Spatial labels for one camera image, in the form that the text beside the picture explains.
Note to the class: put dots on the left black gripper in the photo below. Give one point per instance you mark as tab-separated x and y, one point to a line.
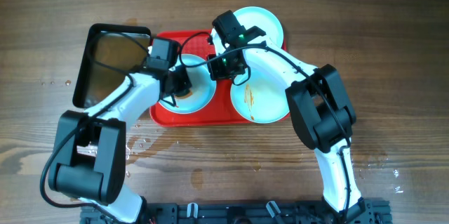
183	82

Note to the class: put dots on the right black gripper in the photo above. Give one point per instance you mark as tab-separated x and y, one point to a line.
217	74

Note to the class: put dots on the orange sponge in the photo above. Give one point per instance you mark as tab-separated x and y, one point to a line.
184	94

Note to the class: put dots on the white plate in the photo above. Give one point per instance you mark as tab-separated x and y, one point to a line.
254	16
200	94
259	98

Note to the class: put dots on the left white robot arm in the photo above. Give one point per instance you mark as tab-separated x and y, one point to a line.
88	161

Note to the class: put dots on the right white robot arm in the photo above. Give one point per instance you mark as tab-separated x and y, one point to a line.
321	113

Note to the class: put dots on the red plastic tray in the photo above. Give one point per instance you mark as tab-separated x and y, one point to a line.
219	111

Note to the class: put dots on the black water tray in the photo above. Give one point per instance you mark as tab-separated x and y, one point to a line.
111	52

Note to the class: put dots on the black mounting rail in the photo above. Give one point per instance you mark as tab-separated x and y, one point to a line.
364	211

